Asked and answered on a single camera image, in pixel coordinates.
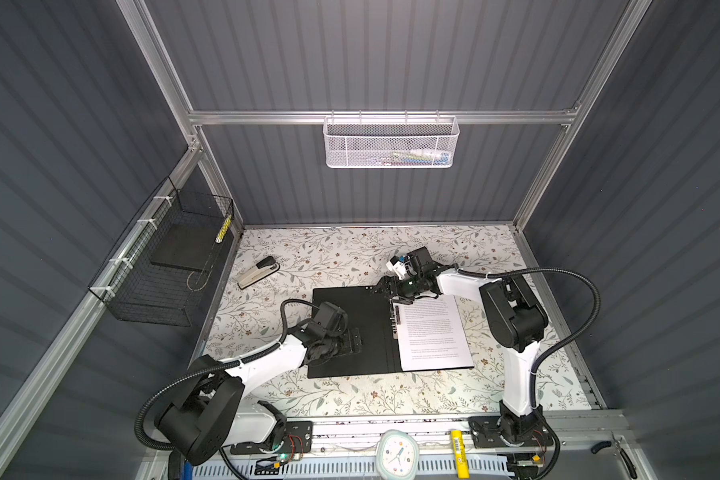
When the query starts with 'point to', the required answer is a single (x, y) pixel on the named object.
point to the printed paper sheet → (431, 335)
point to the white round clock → (397, 455)
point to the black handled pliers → (615, 443)
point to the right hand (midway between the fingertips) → (382, 298)
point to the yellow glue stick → (462, 463)
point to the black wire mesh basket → (158, 272)
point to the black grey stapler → (263, 268)
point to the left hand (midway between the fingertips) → (354, 344)
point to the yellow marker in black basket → (219, 236)
